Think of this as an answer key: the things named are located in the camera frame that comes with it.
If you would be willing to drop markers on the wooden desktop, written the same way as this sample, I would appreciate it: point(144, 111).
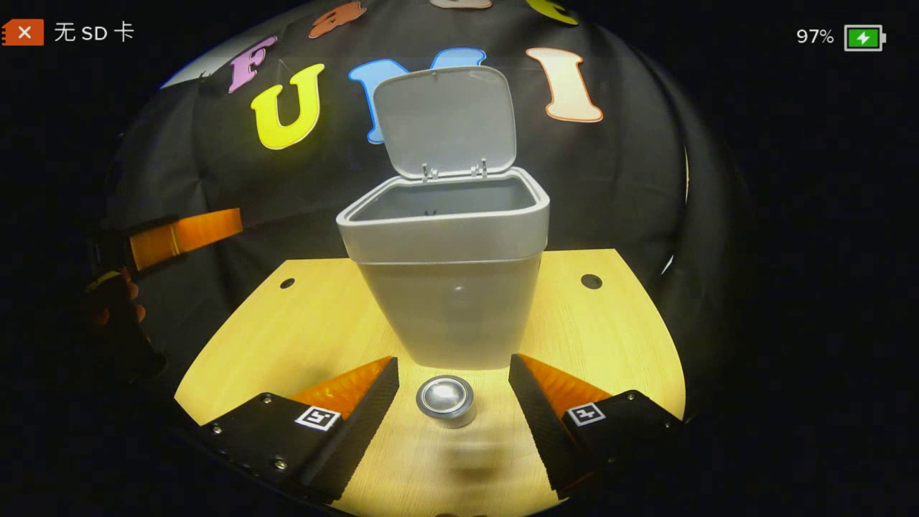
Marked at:
point(301, 337)

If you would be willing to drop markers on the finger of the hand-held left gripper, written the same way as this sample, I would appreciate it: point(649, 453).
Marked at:
point(194, 233)

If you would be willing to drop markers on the silver pop can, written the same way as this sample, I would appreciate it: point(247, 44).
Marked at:
point(445, 398)

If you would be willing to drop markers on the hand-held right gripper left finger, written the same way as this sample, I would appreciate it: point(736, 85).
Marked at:
point(359, 431)

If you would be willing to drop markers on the white desktop garbage bin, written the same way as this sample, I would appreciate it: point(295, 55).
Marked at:
point(452, 316)

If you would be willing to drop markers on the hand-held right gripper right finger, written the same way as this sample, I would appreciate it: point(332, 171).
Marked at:
point(542, 431)

